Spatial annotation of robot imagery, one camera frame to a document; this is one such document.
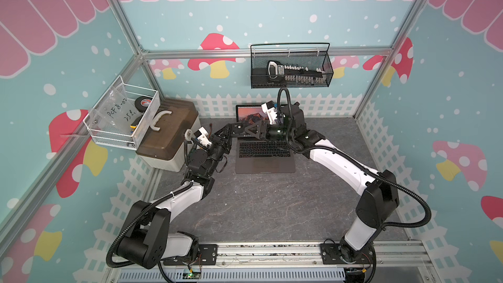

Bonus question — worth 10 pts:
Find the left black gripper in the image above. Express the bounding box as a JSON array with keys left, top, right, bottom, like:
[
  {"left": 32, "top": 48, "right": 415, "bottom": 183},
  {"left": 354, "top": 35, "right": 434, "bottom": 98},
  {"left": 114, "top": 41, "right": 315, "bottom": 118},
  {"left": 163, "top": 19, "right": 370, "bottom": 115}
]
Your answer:
[{"left": 206, "top": 124, "right": 233, "bottom": 176}]

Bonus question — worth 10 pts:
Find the grey laptop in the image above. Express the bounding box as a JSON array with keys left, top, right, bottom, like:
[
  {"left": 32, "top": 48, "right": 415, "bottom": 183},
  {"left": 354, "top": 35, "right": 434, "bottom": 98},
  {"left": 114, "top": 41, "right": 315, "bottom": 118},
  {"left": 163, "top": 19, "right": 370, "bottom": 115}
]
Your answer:
[{"left": 235, "top": 104, "right": 296, "bottom": 174}]

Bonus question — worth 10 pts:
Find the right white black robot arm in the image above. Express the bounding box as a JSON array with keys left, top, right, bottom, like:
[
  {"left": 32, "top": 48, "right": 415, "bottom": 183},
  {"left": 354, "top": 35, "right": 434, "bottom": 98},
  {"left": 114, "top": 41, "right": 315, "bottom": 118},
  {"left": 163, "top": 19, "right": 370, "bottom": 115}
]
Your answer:
[{"left": 232, "top": 87, "right": 432, "bottom": 264}]

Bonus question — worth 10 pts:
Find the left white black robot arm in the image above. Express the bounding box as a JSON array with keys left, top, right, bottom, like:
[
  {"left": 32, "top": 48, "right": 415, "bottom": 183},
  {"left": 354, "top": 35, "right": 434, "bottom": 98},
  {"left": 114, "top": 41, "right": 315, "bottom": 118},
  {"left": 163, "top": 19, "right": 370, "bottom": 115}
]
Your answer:
[{"left": 106, "top": 124, "right": 233, "bottom": 269}]

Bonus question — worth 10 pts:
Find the brown lid storage box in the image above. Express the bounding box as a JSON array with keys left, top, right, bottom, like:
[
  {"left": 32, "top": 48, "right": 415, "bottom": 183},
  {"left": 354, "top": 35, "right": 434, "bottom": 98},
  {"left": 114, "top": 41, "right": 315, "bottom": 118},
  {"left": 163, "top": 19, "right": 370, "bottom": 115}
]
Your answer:
[{"left": 136, "top": 98, "right": 201, "bottom": 172}]

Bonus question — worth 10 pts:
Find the socket set in basket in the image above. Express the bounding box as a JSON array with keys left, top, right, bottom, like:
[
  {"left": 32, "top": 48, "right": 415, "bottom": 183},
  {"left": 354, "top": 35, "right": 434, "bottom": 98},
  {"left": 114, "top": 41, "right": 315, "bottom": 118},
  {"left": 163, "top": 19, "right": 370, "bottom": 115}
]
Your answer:
[{"left": 266, "top": 61, "right": 327, "bottom": 85}]

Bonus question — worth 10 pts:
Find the black tape roll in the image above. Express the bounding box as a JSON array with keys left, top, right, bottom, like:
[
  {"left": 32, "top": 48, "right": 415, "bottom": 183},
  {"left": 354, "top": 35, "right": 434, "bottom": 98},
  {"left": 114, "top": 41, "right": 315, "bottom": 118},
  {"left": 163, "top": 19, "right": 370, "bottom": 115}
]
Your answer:
[{"left": 134, "top": 96, "right": 152, "bottom": 113}]

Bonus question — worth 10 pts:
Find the yellow tool in basket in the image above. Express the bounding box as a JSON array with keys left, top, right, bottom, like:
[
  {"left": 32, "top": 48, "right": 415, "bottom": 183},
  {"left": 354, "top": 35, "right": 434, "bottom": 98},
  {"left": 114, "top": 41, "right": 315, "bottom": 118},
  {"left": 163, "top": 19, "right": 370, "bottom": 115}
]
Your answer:
[{"left": 130, "top": 119, "right": 140, "bottom": 130}]

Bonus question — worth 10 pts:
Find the clear labelled plastic bag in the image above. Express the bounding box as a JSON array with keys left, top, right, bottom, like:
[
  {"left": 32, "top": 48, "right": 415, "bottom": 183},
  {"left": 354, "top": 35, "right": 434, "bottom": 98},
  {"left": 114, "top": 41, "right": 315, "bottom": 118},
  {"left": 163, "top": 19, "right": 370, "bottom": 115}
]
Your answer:
[{"left": 93, "top": 86, "right": 139, "bottom": 134}]

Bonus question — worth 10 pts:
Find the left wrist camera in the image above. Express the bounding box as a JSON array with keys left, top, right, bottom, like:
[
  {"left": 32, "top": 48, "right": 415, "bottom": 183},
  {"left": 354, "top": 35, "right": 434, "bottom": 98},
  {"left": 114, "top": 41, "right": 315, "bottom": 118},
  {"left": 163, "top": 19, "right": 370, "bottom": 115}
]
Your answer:
[{"left": 184, "top": 127, "right": 212, "bottom": 148}]

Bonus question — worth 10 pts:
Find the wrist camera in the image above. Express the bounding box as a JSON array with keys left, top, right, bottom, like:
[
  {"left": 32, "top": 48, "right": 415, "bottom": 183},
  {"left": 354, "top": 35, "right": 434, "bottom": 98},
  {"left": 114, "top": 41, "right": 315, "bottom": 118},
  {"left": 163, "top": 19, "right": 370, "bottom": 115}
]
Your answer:
[
  {"left": 261, "top": 101, "right": 283, "bottom": 125},
  {"left": 184, "top": 127, "right": 212, "bottom": 148}
]

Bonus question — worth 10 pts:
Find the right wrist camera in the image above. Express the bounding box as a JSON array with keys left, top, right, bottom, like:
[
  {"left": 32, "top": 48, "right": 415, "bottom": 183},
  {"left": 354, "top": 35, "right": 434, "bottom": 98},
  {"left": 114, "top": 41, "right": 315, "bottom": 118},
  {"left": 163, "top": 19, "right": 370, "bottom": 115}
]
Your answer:
[{"left": 261, "top": 101, "right": 283, "bottom": 125}]

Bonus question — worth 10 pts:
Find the black mesh wall basket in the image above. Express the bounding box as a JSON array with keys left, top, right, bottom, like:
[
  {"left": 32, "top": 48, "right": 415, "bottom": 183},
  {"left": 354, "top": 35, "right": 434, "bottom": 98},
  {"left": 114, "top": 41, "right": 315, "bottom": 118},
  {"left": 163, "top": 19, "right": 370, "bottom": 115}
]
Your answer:
[{"left": 250, "top": 43, "right": 333, "bottom": 89}]

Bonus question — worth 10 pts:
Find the white wire wall basket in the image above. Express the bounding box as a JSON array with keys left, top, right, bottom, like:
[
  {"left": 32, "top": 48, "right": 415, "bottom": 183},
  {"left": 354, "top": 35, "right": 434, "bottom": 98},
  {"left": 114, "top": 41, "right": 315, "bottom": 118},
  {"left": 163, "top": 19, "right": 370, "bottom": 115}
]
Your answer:
[{"left": 83, "top": 76, "right": 161, "bottom": 151}]

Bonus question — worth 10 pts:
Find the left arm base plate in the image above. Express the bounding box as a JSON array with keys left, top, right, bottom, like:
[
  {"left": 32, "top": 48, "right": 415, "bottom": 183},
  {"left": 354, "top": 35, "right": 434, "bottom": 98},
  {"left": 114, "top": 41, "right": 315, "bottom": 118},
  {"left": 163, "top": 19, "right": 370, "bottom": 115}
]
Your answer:
[{"left": 162, "top": 244, "right": 218, "bottom": 267}]

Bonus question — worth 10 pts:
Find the aluminium mounting rail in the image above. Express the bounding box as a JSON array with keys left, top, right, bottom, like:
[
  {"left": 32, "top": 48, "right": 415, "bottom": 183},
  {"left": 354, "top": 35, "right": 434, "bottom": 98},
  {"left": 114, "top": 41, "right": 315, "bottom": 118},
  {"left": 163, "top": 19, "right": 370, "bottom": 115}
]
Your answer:
[{"left": 107, "top": 240, "right": 433, "bottom": 270}]

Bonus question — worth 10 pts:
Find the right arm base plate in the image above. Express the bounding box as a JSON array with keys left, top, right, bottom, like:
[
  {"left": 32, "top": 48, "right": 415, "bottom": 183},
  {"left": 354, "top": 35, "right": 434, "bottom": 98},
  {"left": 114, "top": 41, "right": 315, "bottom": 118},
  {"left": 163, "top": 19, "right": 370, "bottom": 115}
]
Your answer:
[{"left": 320, "top": 242, "right": 376, "bottom": 265}]

